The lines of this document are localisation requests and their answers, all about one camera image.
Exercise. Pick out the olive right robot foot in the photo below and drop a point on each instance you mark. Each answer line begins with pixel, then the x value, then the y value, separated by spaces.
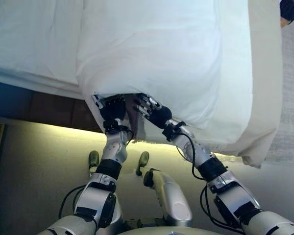
pixel 143 160

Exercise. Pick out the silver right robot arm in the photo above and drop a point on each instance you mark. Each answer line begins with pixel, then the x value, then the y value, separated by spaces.
pixel 225 186

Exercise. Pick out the brown upholstered bed frame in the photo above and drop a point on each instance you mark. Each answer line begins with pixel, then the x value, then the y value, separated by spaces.
pixel 51 110

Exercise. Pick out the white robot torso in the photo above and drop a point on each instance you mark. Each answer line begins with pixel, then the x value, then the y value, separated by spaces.
pixel 176 231

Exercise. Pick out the white duvet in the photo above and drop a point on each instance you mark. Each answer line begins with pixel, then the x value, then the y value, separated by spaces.
pixel 149 49

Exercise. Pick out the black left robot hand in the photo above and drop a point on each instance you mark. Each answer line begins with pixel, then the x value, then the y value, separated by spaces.
pixel 114 107

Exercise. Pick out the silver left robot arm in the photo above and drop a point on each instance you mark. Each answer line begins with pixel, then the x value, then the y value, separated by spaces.
pixel 93 198

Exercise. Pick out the white mattress sheet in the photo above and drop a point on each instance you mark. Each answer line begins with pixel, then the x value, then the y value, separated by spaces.
pixel 27 36

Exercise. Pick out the olive left robot foot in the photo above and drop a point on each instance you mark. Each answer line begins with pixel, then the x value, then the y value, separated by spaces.
pixel 93 159

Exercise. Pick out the grey striped rug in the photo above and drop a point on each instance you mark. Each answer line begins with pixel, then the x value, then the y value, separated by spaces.
pixel 291 98

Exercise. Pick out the olive robot foot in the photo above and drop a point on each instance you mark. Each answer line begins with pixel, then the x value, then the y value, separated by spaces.
pixel 93 159
pixel 143 160

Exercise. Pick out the white fringed blanket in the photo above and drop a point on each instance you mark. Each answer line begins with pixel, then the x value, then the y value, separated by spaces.
pixel 143 133

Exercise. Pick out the black garment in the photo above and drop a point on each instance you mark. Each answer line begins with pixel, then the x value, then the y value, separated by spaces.
pixel 287 9

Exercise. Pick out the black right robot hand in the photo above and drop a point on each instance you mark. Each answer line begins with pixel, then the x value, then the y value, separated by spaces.
pixel 159 116

